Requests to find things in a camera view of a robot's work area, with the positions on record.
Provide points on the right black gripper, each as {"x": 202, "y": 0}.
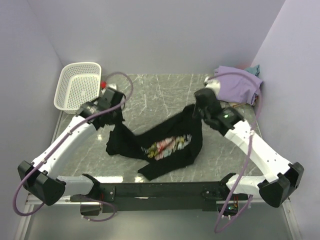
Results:
{"x": 196, "y": 109}

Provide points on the black floral t shirt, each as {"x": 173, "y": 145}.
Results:
{"x": 171, "y": 145}

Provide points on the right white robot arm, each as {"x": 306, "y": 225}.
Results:
{"x": 279, "y": 179}

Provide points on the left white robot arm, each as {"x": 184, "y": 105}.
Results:
{"x": 42, "y": 177}

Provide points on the tan folded garment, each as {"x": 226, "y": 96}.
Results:
{"x": 237, "y": 105}

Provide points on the folded lavender t shirt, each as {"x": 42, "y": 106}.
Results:
{"x": 237, "y": 85}

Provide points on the white perforated plastic basket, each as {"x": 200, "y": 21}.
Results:
{"x": 78, "y": 83}

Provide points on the teal folded garment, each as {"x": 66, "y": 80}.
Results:
{"x": 254, "y": 70}

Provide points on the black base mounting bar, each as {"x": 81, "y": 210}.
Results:
{"x": 162, "y": 196}

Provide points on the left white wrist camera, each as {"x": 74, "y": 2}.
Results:
{"x": 104, "y": 85}

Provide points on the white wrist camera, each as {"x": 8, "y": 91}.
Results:
{"x": 104, "y": 85}
{"x": 213, "y": 84}

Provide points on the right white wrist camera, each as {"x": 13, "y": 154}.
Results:
{"x": 213, "y": 84}

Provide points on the aluminium rail frame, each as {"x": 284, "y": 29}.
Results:
{"x": 63, "y": 221}

